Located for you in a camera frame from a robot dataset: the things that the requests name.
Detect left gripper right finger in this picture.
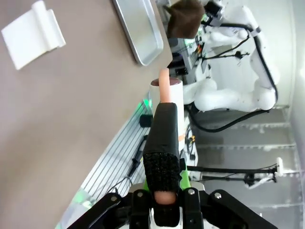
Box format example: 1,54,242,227
179,167,280,229

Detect control box with cables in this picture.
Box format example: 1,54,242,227
167,37,210,84

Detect silver metal tray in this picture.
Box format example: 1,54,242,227
112,0,164,67

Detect white lint roller stand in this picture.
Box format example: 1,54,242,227
0,0,67,71

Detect thin black cable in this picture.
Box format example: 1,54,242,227
112,135,148,191

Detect dark brown cloth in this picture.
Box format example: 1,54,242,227
166,0,206,40

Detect pink handled white lint roller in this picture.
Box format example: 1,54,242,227
142,68,185,228

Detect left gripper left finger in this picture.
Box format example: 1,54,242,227
68,176,153,229

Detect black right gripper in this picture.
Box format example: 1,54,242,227
201,0,225,24

